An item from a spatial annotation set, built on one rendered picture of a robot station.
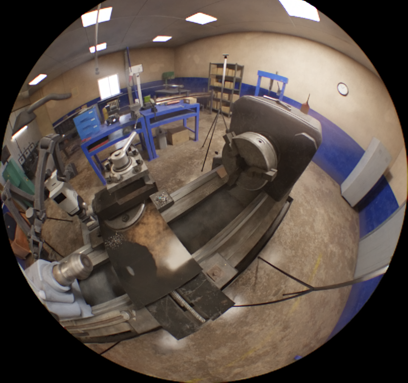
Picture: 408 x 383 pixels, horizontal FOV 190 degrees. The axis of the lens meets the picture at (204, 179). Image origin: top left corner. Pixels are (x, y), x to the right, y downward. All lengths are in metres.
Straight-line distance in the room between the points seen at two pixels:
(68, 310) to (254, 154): 0.96
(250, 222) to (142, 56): 7.69
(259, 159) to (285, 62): 3.87
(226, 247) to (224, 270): 0.12
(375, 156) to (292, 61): 3.08
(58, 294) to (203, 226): 0.81
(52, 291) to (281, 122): 1.13
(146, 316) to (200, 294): 0.26
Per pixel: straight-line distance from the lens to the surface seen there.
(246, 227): 0.66
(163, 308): 0.59
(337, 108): 3.93
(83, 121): 2.16
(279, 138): 0.64
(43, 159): 0.83
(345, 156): 4.14
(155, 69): 7.74
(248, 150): 0.49
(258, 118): 0.66
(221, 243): 0.59
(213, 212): 0.78
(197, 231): 0.73
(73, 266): 0.47
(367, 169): 3.84
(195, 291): 0.55
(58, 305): 0.65
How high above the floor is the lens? 1.42
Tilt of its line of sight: 48 degrees down
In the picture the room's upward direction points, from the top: 5 degrees clockwise
